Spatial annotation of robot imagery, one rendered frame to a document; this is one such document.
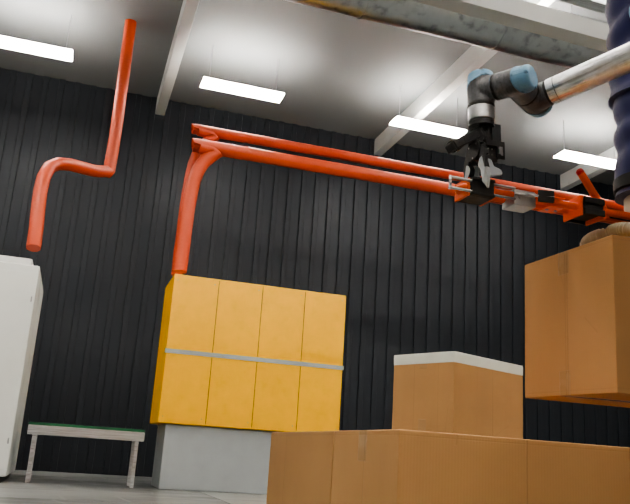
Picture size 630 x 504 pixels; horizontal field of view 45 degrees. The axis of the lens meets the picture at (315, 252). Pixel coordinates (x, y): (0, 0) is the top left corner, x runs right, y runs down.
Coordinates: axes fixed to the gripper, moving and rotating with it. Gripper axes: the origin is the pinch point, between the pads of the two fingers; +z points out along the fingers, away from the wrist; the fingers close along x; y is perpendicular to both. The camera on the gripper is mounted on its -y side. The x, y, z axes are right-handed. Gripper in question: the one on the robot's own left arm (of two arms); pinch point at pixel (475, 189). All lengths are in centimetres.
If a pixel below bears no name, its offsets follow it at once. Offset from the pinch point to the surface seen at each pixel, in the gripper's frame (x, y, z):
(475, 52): 663, 390, -482
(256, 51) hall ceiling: 820, 114, -508
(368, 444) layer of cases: -5, -32, 69
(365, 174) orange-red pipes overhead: 746, 262, -310
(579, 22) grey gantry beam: 176, 178, -195
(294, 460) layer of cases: 51, -33, 73
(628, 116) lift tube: -2, 51, -30
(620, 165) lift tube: 1, 50, -16
